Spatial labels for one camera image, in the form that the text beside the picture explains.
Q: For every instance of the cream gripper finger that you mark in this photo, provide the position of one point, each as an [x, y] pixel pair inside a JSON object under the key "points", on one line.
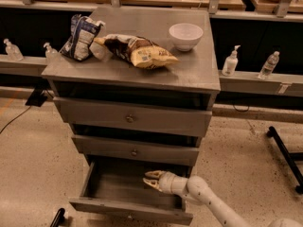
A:
{"points": [[157, 174], [153, 183]]}

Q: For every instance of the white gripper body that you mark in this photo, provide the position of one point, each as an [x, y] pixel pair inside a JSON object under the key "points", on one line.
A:
{"points": [[166, 182]]}

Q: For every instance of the grey bottom drawer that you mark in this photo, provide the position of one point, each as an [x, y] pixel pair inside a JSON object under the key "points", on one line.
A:
{"points": [[115, 187]]}

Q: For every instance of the grey drawer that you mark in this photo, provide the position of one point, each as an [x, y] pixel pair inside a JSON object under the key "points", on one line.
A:
{"points": [[135, 150], [115, 187], [134, 117]]}

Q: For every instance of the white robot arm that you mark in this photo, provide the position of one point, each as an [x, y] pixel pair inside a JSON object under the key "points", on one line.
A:
{"points": [[196, 190]]}

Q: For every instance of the grey middle drawer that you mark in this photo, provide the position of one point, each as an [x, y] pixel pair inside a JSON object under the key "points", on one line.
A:
{"points": [[135, 150]]}

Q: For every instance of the grey top drawer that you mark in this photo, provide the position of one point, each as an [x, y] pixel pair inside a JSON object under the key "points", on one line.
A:
{"points": [[134, 117]]}

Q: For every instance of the grey drawer cabinet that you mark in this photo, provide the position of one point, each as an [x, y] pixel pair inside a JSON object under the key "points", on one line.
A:
{"points": [[192, 83]]}

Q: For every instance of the yellow brown chip bag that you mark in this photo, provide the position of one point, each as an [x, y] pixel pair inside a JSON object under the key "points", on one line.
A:
{"points": [[139, 51]]}

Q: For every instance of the black stand leg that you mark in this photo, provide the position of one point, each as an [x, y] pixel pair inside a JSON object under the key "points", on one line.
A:
{"points": [[290, 157]]}

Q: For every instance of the white pump lotion bottle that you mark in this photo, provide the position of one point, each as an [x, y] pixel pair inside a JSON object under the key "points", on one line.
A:
{"points": [[231, 62]]}

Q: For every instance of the black power adapter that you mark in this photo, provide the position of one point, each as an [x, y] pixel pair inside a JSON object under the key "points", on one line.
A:
{"points": [[37, 98]]}

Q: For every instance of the white bowl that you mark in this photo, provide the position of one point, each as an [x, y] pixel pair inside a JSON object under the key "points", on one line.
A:
{"points": [[185, 36]]}

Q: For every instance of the clear pump sanitizer bottle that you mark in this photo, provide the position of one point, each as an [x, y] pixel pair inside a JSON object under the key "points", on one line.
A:
{"points": [[51, 53]]}

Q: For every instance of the clear water bottle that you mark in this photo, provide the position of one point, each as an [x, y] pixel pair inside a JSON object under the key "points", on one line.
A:
{"points": [[269, 66]]}

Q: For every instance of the blue white chip bag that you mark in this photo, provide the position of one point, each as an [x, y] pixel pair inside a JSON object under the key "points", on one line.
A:
{"points": [[83, 31]]}

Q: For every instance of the far left clear sanitizer bottle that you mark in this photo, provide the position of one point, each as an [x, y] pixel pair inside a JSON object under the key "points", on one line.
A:
{"points": [[13, 51]]}

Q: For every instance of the black handle bottom edge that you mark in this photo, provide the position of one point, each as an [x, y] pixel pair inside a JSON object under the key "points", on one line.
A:
{"points": [[59, 218]]}

